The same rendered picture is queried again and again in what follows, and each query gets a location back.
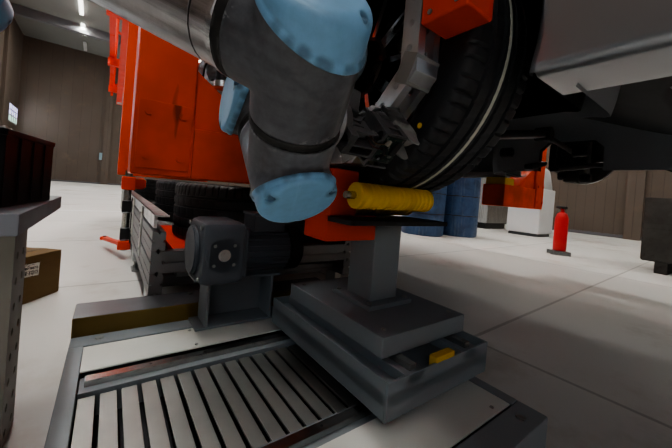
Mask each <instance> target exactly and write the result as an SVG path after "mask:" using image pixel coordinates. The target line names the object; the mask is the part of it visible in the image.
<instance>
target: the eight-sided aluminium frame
mask: <svg viewBox="0 0 672 448"><path fill-rule="evenodd" d="M422 9H423V0H406V2H405V14H404V26H403V38H402V50H401V62H400V66H399V69H398V71H397V72H396V74H395V75H394V77H393V78H392V80H391V81H390V83H389V84H388V86H387V87H386V89H385V91H384V92H383V94H382V95H381V97H380V98H379V100H378V101H377V103H376V104H375V107H380V108H381V107H382V105H385V106H387V107H393V108H396V109H398V110H399V111H400V112H401V114H402V115H403V116H404V118H405V119H406V120H407V118H408V117H409V116H410V114H411V113H412V112H413V110H414V109H415V108H416V107H417V105H418V104H419V103H420V101H421V100H422V99H423V97H424V96H425V95H426V93H427V94H428V93H429V91H430V89H431V87H432V85H433V84H434V83H435V81H436V80H437V72H438V68H439V66H440V64H439V63H438V60H439V48H440V36H439V35H437V34H436V33H434V32H432V31H431V30H429V29H427V28H426V27H424V26H423V25H422V24H421V20H422ZM330 166H331V167H366V166H363V164H362V162H361V161H360V159H359V157H358V156H354V155H349V154H343V153H340V151H339V149H338V148H337V147H336V148H335V151H334V154H333V157H332V160H331V163H330Z"/></svg>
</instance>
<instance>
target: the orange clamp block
mask: <svg viewBox="0 0 672 448"><path fill-rule="evenodd" d="M493 3H494V0H423V9H422V20H421V24H422V25H423V26H424V27H426V28H427V29H429V30H431V31H432V32H434V33H436V34H437V35H439V36H440V37H442V38H444V39H449V38H451V37H454V36H456V35H459V34H461V33H464V32H466V31H469V30H471V29H474V28H476V27H479V26H481V25H483V24H486V23H488V22H490V21H491V20H492V14H493Z"/></svg>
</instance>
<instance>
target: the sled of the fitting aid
mask: <svg viewBox="0 0 672 448"><path fill-rule="evenodd" d="M272 322H273V323H274V324H275V325H276V326H277V327H279V328H280V329H281V330H282V331H283V332H284V333H285V334H286V335H287V336H288V337H290V338H291V339H292V340H293V341H294V342H295V343H296V344H297V345H298V346H300V347H301V348H302V349H303V350H304V351H305V352H306V353H307V354H308V355H309V356H311V357H312V358H313V359H314V360H315V361H316V362H317V363H318V364H319V365H320V366H322V367H323V368H324V369H325V370H326V371H327V372H328V373H329V374H330V375H331V376H333V377H334V378H335V379H336V380H337V381H338V382H339V383H340V384H341V385H342V386H344V387H345V388H346V389H347V390H348V391H349V392H350V393H351V394H352V395H354V396H355V397H356V398H357V399H358V400H359V401H360V402H361V403H362V404H363V405H365V406H366V407H367V408H368V409H369V410H370V411H371V412H372V413H373V414H374V415H376V416H377V417H378V418H379V419H380V420H381V421H382V422H383V423H384V424H386V423H388V422H390V421H392V420H394V419H396V418H398V417H400V416H402V415H403V414H405V413H407V412H409V411H411V410H413V409H415V408H417V407H418V406H420V405H422V404H424V403H426V402H428V401H430V400H432V399H433V398H435V397H437V396H439V395H441V394H443V393H445V392H447V391H449V390H450V389H452V388H454V387H456V386H458V385H460V384H462V383H464V382H465V381H467V380H469V379H471V378H473V377H475V376H477V375H479V374H481V373H482V372H484V371H485V367H486V355H487V344H488V342H487V341H485V340H483V339H480V338H478V337H476V336H474V335H471V334H469V333H467V332H465V331H461V332H458V333H455V334H452V335H449V336H446V337H444V338H441V339H438V340H435V341H432V342H429V343H427V344H424V345H421V346H418V347H415V348H412V349H410V350H407V351H404V352H401V353H398V354H395V355H393V356H390V357H387V358H384V359H380V358H379V357H377V356H376V355H374V354H373V353H372V352H370V351H369V350H367V349H366V348H364V347H363V346H361V345H360V344H358V343H357V342H355V341H354V340H352V339H351V338H349V337H348V336H347V335H345V334H344V333H342V332H341V331H339V330H338V329H336V328H335V327H333V326H332V325H330V324H329V323H327V322H326V321H324V320H323V319H322V318H320V317H319V316H317V315H316V314H314V313H313V312H311V311H310V310H308V309H307V308H305V307H304V306H302V305H301V304H299V303H298V302H297V301H295V300H294V299H292V298H291V297H290V295H288V296H281V297H274V299H273V311H272Z"/></svg>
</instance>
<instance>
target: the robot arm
mask: <svg viewBox="0 0 672 448"><path fill-rule="evenodd" d="M90 1H92V2H94V3H96V4H98V5H100V6H101V7H103V8H105V9H107V10H109V11H111V12H113V13H114V14H116V15H118V16H120V17H122V18H124V19H126V20H128V21H129V22H131V23H133V24H135V25H137V26H139V27H141V28H142V29H144V30H146V31H148V32H150V33H152V34H154V35H156V36H157V37H159V38H161V39H163V40H165V41H167V42H169V43H171V44H172V45H174V46H176V47H178V48H180V49H182V50H184V51H185V52H187V53H189V54H191V55H193V56H195V57H197V58H199V59H200V60H202V61H204V62H206V63H208V64H210V65H212V66H213V67H215V68H216V70H218V71H219V72H220V73H221V74H223V75H225V76H226V77H227V78H226V81H225V84H224V87H223V91H222V96H221V101H220V108H219V126H220V128H221V130H222V131H223V132H225V133H227V134H228V135H232V134H234V135H238V138H239V142H240V146H241V150H242V154H243V158H244V162H245V166H246V170H247V175H248V179H249V183H250V187H251V191H252V193H251V199H252V200H253V201H254V202H255V206H256V209H257V211H258V213H259V214H260V215H261V216H262V217H263V218H265V219H267V220H269V221H272V222H278V223H290V222H294V221H301V220H305V219H308V218H310V217H313V216H315V215H317V214H319V213H321V212H322V211H324V210H325V209H326V208H328V207H329V206H330V205H331V204H332V202H333V201H334V200H335V198H336V195H337V185H336V178H335V177H334V176H333V175H332V173H331V171H330V163H331V160H332V157H333V154H334V151H335V148H336V147H337V148H338V149H339V151H340V153H343V154H349V155H354V156H358V157H359V159H360V161H361V162H362V164H363V166H369V167H375V168H381V169H386V167H385V166H384V164H383V163H385V164H388V163H389V162H390V161H391V160H392V158H393V157H394V156H395V155H397V156H398V157H400V158H401V159H403V160H407V159H408V156H407V153H406V150H405V148H404V147H406V146H409V145H411V144H416V145H419V144H420V143H419V141H418V139H417V134H416V132H415V131H414V129H413V128H412V127H411V125H410V124H409V123H408V122H407V120H406V119H405V118H404V116H403V115H402V114H401V112H400V111H399V110H398V109H396V108H393V107H387V106H385V105H382V107H381V108H380V107H375V106H374V105H371V106H370V107H368V108H367V107H365V108H364V109H363V111H362V112H360V111H359V106H360V98H361V92H359V91H357V90H356V89H354V87H355V84H356V80H357V77H358V74H359V71H361V69H362V68H363V66H364V64H365V60H366V49H367V45H368V41H369V38H370V34H371V31H372V26H373V17H372V12H371V9H370V6H369V4H368V3H367V1H366V0H90ZM368 161H374V162H377V163H378V165H373V164H369V162H368Z"/></svg>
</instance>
